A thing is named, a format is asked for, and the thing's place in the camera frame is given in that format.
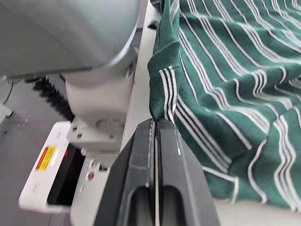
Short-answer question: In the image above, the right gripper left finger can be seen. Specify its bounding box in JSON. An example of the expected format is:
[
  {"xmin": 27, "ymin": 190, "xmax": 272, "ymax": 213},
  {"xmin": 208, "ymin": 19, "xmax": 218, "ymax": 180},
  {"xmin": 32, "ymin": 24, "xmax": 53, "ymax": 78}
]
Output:
[{"xmin": 94, "ymin": 118, "xmax": 156, "ymax": 226}]

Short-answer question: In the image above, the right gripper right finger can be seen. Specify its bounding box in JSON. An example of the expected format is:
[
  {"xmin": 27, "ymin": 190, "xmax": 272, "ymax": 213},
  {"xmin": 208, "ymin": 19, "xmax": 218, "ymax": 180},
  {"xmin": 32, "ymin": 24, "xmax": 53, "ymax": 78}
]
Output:
[{"xmin": 155, "ymin": 119, "xmax": 222, "ymax": 226}]

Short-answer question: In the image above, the green striped T-shirt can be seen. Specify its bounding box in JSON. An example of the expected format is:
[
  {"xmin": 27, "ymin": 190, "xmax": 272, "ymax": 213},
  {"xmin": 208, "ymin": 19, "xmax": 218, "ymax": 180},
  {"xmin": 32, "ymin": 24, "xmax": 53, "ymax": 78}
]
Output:
[{"xmin": 147, "ymin": 0, "xmax": 301, "ymax": 213}]

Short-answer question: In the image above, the robot body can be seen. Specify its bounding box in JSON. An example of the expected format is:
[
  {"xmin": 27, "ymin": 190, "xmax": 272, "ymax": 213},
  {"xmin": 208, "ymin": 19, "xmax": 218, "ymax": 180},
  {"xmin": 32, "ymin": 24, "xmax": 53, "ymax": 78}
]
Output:
[{"xmin": 0, "ymin": 0, "xmax": 151, "ymax": 226}]

